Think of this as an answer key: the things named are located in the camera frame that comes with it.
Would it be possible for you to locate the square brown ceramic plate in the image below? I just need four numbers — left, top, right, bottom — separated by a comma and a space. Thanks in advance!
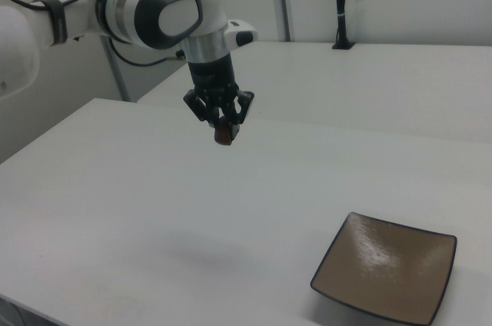
309, 211, 458, 326

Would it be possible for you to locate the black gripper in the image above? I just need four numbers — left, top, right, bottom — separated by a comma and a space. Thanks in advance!
182, 53, 256, 138

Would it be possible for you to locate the black velcro strap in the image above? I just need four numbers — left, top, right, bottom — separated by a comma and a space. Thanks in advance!
45, 0, 71, 48

